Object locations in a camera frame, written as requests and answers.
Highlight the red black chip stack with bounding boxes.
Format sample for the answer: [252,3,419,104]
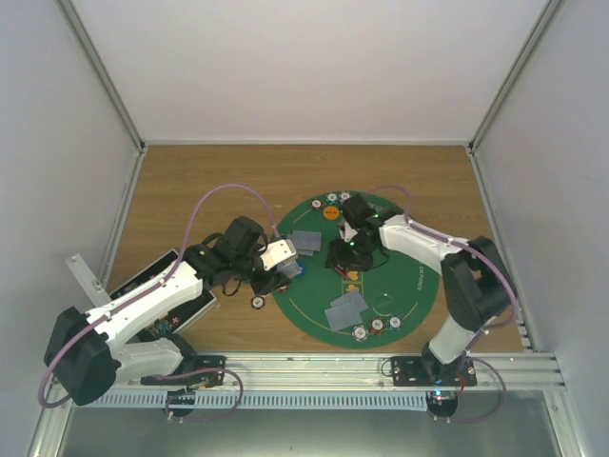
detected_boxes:
[250,296,265,309]

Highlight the orange big blind button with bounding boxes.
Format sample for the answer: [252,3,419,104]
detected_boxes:
[323,205,341,221]

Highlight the dealt cards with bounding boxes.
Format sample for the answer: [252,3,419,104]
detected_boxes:
[330,290,368,312]

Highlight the dealt card small blind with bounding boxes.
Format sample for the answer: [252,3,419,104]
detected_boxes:
[289,230,323,256]

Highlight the clear acrylic dealer button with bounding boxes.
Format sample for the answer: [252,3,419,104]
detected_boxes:
[372,293,396,316]

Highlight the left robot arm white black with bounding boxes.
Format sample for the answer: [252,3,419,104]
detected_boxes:
[44,216,297,406]

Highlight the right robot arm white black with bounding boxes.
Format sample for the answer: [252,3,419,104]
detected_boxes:
[325,193,519,386]

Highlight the green round poker mat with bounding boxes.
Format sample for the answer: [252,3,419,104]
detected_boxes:
[274,190,445,351]

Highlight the black aluminium poker case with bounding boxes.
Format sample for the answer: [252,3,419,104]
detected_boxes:
[109,248,218,342]

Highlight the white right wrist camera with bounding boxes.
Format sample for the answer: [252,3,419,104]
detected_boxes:
[339,222,358,243]

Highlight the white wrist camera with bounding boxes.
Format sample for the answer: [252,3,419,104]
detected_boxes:
[339,222,358,243]
[260,239,298,271]

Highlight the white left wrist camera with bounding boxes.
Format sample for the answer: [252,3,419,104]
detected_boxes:
[260,239,298,271]

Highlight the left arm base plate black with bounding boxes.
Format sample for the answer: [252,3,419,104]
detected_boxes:
[140,354,226,388]

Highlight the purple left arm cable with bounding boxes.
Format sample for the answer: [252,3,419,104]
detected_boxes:
[37,183,282,408]

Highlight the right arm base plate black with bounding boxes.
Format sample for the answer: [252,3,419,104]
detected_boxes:
[381,355,478,387]

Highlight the grey slotted cable duct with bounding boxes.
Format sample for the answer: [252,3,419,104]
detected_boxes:
[90,389,427,411]

